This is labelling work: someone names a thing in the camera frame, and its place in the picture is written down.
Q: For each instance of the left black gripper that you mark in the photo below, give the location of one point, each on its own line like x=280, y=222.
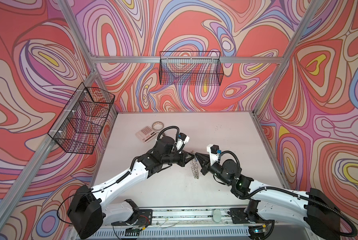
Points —
x=184, y=155

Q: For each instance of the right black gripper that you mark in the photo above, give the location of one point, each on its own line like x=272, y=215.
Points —
x=205, y=158

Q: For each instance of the metal disc key ring holder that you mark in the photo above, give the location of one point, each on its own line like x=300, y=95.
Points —
x=195, y=166

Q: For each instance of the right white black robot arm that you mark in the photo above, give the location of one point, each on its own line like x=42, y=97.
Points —
x=311, y=209

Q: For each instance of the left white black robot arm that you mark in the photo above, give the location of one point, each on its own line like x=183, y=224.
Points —
x=87, y=208

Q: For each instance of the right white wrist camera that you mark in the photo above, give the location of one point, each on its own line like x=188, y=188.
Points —
x=214, y=153

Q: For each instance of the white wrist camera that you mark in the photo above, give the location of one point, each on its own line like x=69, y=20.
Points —
x=214, y=153
x=182, y=140

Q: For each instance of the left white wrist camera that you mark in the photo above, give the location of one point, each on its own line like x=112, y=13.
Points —
x=182, y=140

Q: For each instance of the white oval puck on rail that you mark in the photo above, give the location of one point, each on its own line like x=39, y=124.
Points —
x=216, y=216

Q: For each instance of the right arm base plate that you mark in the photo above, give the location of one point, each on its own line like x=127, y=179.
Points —
x=243, y=216

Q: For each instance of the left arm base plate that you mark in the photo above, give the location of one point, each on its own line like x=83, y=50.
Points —
x=141, y=218

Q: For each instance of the black wire basket back wall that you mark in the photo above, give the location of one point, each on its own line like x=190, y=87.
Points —
x=194, y=68

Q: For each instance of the black wire basket wall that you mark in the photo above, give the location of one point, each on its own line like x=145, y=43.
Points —
x=194, y=68
x=83, y=120

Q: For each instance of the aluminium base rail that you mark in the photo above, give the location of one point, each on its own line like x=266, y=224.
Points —
x=190, y=223

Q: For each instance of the black wire basket left wall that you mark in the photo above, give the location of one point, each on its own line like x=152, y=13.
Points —
x=83, y=120

